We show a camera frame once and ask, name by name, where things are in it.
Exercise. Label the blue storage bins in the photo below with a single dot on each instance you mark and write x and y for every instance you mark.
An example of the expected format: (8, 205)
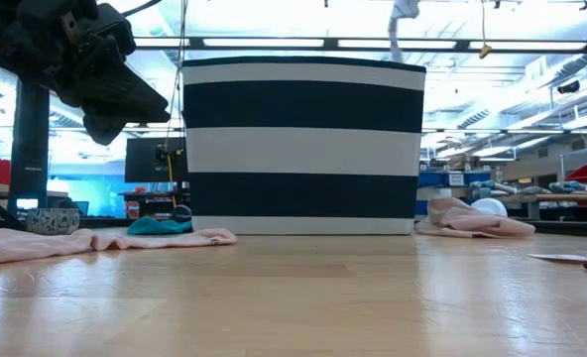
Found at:
(437, 178)

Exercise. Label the black shelf with boxes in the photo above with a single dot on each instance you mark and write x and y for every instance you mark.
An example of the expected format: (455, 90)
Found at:
(145, 203)

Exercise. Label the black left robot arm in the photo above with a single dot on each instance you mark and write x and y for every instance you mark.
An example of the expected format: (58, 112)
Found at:
(6, 44)

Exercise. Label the white garment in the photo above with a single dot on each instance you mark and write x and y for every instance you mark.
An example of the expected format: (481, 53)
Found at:
(405, 7)

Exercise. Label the pale pink fleece garment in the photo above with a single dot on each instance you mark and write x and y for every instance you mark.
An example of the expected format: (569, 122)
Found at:
(26, 245)

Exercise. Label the wooden workbench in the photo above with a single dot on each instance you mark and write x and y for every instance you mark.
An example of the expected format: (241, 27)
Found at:
(571, 197)

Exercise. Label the black overhead frame beam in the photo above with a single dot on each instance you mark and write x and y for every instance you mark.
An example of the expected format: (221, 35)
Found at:
(330, 43)

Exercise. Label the white round object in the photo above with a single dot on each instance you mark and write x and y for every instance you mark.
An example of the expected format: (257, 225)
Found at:
(492, 205)

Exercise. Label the black round object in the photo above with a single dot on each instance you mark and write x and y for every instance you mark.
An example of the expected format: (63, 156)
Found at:
(182, 213)

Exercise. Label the teal garment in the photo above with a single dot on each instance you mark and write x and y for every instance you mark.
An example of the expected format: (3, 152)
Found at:
(154, 228)

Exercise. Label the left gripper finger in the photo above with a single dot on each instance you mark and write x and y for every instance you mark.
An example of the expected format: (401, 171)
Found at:
(105, 131)
(125, 99)

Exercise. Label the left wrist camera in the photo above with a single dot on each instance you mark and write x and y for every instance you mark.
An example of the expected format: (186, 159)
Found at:
(115, 30)

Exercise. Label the black ceiling camera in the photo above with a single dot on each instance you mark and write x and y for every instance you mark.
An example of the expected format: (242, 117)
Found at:
(568, 87)

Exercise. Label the white paper card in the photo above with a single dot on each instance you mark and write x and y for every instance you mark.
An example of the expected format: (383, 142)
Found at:
(558, 257)

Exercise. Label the yellow hanging pendant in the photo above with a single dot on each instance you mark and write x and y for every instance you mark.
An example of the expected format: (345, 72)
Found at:
(485, 50)

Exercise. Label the patterned ceramic bowl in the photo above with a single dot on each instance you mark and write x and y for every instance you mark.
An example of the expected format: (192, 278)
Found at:
(53, 221)

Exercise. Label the black monitor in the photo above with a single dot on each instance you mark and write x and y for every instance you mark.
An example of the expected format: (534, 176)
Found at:
(145, 158)

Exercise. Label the light pink garment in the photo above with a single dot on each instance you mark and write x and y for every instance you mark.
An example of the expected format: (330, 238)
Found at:
(462, 220)

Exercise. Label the navy white striped fabric bin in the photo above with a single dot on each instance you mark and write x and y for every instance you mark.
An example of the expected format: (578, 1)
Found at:
(303, 104)

